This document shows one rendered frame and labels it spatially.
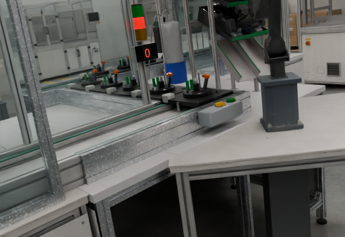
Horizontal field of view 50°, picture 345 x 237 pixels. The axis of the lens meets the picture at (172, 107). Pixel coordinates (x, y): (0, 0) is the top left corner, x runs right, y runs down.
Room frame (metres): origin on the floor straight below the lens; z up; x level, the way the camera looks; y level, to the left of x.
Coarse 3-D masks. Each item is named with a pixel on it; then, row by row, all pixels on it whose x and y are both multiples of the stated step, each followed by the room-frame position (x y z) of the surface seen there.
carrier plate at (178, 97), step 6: (222, 90) 1.73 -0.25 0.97; (228, 90) 1.71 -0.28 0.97; (180, 96) 1.73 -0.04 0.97; (210, 96) 1.64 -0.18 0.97; (216, 96) 1.63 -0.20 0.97; (168, 102) 1.69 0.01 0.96; (174, 102) 1.66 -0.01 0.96; (180, 102) 1.63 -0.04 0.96; (186, 102) 1.60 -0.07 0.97; (192, 102) 1.57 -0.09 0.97; (198, 102) 1.56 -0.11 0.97; (204, 102) 1.57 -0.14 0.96
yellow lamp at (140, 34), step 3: (135, 30) 1.67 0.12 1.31; (138, 30) 1.66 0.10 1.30; (141, 30) 1.66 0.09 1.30; (144, 30) 1.66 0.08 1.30; (135, 33) 1.67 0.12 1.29; (138, 33) 1.66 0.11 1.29; (141, 33) 1.65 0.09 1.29; (144, 33) 1.66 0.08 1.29; (138, 36) 1.66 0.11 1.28; (141, 36) 1.65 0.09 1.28; (144, 36) 1.66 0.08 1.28; (138, 39) 1.66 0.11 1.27; (141, 39) 1.65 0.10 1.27; (144, 39) 1.66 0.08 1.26
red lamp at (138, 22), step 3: (135, 18) 1.66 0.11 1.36; (138, 18) 1.65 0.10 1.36; (141, 18) 1.66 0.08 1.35; (135, 21) 1.66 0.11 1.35; (138, 21) 1.65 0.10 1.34; (141, 21) 1.66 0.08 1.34; (144, 21) 1.68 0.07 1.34; (135, 24) 1.66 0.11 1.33; (138, 24) 1.65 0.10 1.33; (141, 24) 1.66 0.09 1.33; (144, 24) 1.67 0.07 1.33; (135, 27) 1.66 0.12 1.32; (138, 27) 1.65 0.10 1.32; (141, 27) 1.66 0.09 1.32; (144, 27) 1.67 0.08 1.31
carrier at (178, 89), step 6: (156, 78) 1.95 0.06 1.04; (162, 78) 1.90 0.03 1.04; (162, 84) 1.89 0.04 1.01; (150, 90) 1.87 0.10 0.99; (156, 90) 1.85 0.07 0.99; (162, 90) 1.84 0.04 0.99; (168, 90) 1.85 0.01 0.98; (174, 90) 1.87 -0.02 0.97; (180, 90) 1.86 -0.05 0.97; (150, 96) 1.82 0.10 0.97; (156, 96) 1.80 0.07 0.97
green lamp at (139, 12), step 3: (132, 6) 1.66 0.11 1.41; (135, 6) 1.65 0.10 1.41; (138, 6) 1.66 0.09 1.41; (141, 6) 1.67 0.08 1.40; (132, 9) 1.66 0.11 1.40; (135, 9) 1.66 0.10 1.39; (138, 9) 1.66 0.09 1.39; (141, 9) 1.66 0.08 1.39; (132, 12) 1.66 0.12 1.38; (135, 12) 1.66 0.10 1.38; (138, 12) 1.65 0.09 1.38; (141, 12) 1.66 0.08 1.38; (132, 15) 1.67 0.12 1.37; (135, 15) 1.66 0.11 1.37; (138, 15) 1.65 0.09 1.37; (141, 15) 1.66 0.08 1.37
